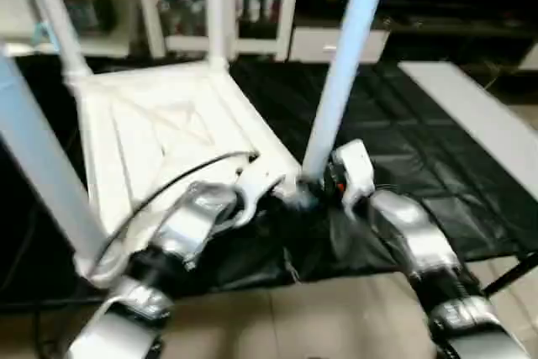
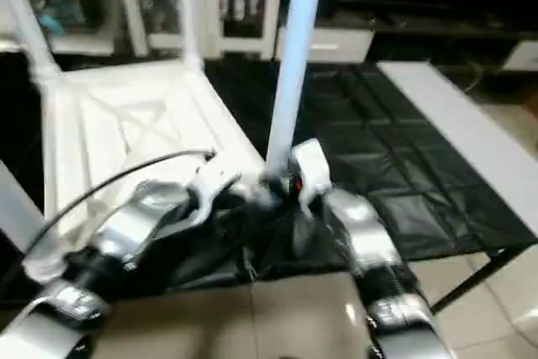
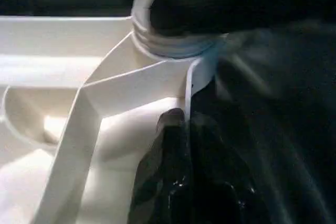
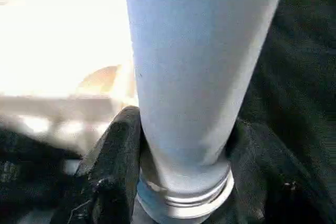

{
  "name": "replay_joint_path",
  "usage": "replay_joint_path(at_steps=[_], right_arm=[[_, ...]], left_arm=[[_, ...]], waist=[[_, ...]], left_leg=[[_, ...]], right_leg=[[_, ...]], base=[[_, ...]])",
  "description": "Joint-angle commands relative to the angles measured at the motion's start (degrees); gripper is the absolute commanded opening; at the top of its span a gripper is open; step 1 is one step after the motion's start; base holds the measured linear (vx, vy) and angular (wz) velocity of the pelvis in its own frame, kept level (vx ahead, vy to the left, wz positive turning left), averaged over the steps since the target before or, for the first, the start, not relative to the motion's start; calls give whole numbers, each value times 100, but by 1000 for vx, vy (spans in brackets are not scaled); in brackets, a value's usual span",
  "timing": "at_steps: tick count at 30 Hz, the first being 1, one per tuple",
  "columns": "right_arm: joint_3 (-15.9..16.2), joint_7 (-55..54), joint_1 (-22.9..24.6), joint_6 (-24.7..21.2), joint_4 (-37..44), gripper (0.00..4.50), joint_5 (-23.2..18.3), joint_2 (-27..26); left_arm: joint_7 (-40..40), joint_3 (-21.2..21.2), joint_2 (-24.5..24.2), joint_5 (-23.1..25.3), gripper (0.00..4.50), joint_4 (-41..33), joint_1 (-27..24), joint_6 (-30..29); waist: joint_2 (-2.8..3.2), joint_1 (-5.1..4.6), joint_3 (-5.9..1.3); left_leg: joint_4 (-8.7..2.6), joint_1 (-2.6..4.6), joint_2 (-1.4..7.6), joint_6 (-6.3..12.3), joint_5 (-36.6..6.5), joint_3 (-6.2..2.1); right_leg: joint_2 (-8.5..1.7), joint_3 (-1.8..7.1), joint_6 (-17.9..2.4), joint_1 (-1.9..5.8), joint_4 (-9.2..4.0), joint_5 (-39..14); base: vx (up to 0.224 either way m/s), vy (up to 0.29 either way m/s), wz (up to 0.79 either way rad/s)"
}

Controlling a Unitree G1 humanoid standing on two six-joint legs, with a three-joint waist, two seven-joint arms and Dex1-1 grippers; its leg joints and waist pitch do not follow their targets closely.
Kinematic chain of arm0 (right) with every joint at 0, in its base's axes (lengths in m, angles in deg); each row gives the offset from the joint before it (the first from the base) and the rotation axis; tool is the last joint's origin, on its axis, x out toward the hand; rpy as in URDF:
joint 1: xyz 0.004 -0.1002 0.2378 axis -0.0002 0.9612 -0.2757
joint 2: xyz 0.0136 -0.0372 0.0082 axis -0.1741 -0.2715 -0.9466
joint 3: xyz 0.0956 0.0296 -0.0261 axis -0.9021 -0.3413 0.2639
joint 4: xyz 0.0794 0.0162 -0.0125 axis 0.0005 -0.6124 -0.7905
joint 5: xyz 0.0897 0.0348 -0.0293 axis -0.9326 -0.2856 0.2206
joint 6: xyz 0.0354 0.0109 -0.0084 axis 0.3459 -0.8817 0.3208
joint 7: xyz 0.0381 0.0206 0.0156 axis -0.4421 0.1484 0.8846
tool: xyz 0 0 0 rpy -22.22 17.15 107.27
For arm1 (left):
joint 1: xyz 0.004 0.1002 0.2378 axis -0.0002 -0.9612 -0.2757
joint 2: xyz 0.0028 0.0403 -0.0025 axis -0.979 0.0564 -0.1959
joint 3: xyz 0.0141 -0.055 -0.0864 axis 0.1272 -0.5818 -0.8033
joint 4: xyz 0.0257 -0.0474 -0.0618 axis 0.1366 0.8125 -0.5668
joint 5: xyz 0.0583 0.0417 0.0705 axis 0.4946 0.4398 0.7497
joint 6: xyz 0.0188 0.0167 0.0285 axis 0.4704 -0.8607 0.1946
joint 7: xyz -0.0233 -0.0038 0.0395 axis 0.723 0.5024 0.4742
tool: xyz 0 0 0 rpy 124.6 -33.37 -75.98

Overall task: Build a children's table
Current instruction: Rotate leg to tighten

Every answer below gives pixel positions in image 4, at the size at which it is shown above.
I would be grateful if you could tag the white plastic table leg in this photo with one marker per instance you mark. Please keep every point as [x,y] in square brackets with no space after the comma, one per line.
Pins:
[199,77]

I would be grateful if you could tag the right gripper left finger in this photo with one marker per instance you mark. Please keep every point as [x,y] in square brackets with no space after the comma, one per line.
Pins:
[107,182]

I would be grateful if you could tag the white plastic table top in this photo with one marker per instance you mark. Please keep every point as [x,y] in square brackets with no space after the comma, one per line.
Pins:
[58,40]

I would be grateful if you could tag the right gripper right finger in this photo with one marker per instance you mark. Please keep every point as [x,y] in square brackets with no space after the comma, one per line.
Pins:
[283,182]

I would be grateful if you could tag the black work mat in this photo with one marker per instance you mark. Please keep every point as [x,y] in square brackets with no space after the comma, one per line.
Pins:
[299,77]

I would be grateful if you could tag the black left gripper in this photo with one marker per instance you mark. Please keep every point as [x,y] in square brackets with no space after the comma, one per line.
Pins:
[26,171]

